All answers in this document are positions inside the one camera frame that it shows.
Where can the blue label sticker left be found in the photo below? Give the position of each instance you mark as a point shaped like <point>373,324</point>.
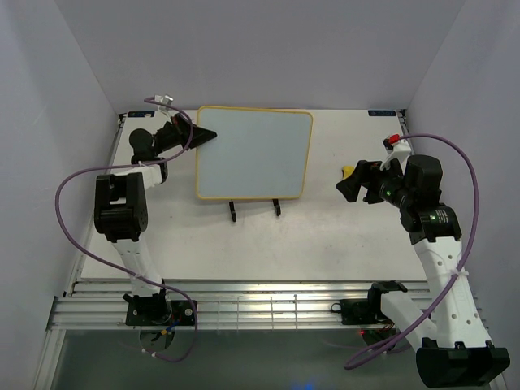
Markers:
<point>141,114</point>

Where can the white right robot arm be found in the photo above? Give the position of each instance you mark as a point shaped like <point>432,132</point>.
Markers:
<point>453,349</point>

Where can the aluminium table edge rail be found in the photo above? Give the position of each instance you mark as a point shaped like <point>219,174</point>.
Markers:
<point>98,304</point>

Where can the blue label sticker right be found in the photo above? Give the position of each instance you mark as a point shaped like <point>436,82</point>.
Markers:
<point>381,113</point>

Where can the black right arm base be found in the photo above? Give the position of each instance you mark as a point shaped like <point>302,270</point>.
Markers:
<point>374,326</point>

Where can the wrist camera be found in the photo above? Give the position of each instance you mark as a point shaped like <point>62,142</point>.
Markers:
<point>163,100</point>
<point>397,148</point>

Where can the blue label sticker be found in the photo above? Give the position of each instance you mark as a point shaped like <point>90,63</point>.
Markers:
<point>381,113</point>
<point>141,114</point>

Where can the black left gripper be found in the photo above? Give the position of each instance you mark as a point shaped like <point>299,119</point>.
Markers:
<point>181,128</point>

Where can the metal whiteboard stand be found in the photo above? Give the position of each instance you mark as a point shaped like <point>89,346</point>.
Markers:
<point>253,207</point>

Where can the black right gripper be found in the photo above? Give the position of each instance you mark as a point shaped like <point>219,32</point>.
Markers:
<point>350,186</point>

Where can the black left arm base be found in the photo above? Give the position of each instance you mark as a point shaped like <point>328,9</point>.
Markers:
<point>157,319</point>

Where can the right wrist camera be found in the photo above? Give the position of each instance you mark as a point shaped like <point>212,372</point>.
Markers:
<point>397,148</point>

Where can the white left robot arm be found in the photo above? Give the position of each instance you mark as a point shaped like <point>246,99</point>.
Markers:
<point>120,205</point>

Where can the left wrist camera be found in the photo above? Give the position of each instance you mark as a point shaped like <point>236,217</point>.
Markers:
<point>163,100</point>

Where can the yellow bone-shaped eraser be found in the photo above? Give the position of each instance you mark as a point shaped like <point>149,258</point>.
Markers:
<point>347,171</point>

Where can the yellow-framed whiteboard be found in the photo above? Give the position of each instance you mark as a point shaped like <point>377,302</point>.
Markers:
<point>258,153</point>

